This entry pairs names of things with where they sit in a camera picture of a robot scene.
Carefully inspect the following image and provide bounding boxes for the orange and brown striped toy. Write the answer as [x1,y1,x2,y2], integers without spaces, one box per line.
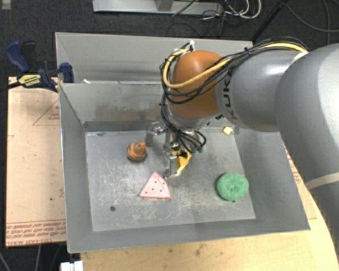
[126,141,148,162]

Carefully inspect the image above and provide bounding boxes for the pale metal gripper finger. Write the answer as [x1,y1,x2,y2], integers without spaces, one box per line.
[145,124,168,147]
[162,143,178,180]

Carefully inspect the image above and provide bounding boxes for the grey metal bin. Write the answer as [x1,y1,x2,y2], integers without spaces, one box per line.
[55,32,312,254]

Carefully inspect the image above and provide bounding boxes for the yellow toy banana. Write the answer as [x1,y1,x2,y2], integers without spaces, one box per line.
[171,147,193,178]

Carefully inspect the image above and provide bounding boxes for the brown cardboard board, red print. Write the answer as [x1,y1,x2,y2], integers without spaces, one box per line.
[5,76,319,248]

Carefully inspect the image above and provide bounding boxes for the green round scrubbing sponge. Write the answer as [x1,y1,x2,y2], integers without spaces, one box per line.
[216,172,250,202]

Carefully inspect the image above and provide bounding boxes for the pink wedge-shaped toy slice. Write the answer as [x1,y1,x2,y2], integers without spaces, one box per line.
[138,171,172,200]

